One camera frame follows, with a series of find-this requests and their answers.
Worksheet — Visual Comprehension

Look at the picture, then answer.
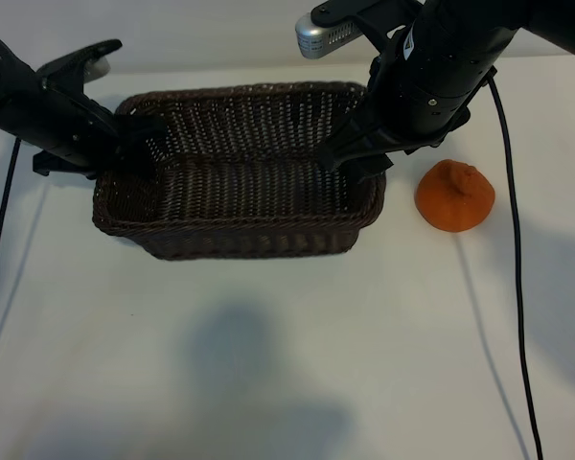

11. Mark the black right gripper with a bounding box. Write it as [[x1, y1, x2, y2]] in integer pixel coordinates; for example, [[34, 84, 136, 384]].
[[318, 47, 499, 186]]

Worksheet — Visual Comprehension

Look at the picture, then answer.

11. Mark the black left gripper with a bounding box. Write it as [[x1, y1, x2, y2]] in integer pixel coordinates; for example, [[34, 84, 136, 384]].
[[12, 75, 169, 180]]

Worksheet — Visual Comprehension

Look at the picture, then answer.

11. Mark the orange fruit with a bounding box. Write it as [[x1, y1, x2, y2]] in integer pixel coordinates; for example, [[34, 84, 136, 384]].
[[415, 160, 497, 234]]

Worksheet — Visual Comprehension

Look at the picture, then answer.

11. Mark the dark brown wicker basket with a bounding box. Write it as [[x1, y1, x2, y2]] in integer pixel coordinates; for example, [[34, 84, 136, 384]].
[[91, 80, 389, 262]]

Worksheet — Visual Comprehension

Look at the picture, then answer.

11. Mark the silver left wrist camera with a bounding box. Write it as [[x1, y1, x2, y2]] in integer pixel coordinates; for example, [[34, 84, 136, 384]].
[[83, 56, 112, 81]]

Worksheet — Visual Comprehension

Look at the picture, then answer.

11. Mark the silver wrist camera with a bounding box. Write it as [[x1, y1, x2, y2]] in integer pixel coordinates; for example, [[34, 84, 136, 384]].
[[83, 56, 112, 81], [294, 13, 360, 61]]

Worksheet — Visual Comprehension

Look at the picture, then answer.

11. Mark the black left wrist camera bracket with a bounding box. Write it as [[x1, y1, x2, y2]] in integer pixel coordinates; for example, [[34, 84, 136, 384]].
[[35, 39, 124, 95]]

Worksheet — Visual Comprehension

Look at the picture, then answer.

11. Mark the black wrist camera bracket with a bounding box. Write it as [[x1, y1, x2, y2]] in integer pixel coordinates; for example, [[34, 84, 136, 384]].
[[310, 0, 423, 54], [35, 39, 124, 95]]

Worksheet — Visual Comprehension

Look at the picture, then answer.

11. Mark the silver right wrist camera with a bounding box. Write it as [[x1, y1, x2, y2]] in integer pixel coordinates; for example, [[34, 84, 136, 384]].
[[294, 13, 360, 61]]

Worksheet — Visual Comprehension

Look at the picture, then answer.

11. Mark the black right wrist camera bracket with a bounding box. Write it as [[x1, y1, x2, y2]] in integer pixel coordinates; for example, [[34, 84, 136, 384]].
[[310, 0, 423, 54]]

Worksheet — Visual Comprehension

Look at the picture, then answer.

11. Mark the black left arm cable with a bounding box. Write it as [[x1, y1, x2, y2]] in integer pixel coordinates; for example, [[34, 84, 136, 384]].
[[0, 138, 21, 317]]

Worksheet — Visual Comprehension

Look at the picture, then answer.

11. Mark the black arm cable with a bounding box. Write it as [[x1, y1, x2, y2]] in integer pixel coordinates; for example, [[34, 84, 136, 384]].
[[0, 138, 21, 317], [488, 76, 543, 460]]

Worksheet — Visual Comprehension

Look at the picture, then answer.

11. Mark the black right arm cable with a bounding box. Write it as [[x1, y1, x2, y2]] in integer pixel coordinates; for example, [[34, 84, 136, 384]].
[[488, 76, 543, 460]]

